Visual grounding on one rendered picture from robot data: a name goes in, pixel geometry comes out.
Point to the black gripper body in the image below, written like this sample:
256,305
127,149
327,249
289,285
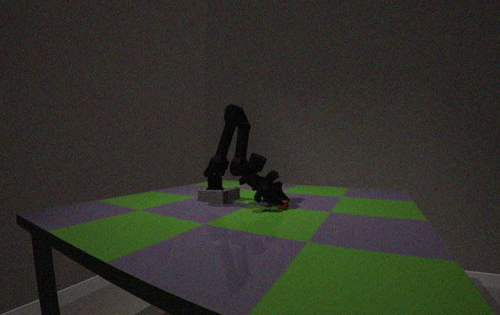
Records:
262,190

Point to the orange block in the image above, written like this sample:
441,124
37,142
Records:
284,206

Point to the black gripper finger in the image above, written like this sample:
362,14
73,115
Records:
280,194
272,198

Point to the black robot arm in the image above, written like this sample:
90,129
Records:
234,116

